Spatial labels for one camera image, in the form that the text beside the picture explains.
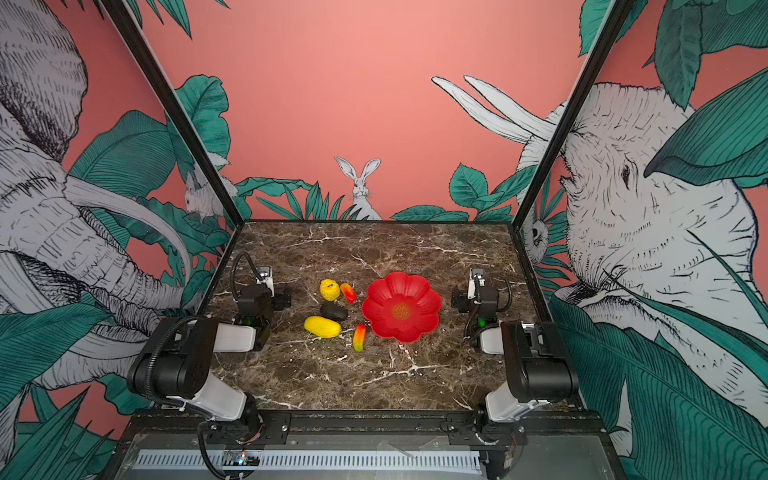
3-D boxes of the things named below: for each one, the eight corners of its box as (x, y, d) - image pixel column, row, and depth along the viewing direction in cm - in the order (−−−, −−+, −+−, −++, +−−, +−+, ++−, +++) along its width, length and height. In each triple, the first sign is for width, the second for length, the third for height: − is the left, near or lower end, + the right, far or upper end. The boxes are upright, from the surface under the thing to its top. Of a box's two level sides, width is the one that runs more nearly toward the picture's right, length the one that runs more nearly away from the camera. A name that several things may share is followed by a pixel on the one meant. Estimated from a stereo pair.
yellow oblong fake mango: (304, 331, 93) (301, 325, 90) (311, 318, 96) (308, 313, 93) (336, 341, 91) (335, 336, 88) (342, 328, 94) (341, 323, 91)
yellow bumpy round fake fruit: (319, 298, 101) (315, 289, 96) (327, 286, 104) (324, 276, 99) (334, 304, 99) (331, 295, 95) (342, 292, 102) (340, 283, 98)
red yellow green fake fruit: (352, 350, 89) (351, 346, 87) (357, 327, 94) (356, 322, 92) (362, 352, 89) (361, 348, 86) (367, 328, 94) (366, 324, 91)
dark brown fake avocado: (319, 314, 97) (318, 311, 95) (325, 303, 99) (324, 299, 97) (344, 323, 95) (343, 319, 93) (350, 311, 97) (349, 307, 95)
